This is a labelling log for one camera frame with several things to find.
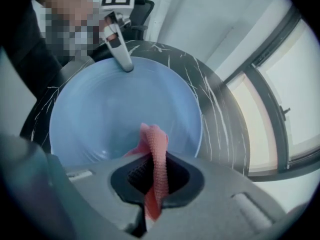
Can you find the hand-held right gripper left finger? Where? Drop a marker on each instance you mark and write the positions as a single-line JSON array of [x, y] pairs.
[[100, 196]]

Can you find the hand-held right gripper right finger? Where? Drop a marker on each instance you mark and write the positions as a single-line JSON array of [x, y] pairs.
[[212, 209]]

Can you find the big blue plate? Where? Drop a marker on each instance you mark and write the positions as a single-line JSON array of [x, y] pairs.
[[120, 104]]

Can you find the pink cloth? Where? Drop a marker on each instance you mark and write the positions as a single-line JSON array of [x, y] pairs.
[[158, 159]]

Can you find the person's left hand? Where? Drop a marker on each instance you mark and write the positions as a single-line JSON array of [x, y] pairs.
[[112, 36]]

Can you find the black mesh office chair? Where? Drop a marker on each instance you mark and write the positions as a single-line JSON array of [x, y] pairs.
[[142, 16]]

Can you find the person's head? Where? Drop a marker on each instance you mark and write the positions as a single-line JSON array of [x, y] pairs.
[[70, 21]]

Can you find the person's black clothing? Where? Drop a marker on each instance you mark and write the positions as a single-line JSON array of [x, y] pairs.
[[27, 49]]

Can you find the black framed window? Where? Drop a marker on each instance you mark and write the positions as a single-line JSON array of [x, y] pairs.
[[295, 96]]

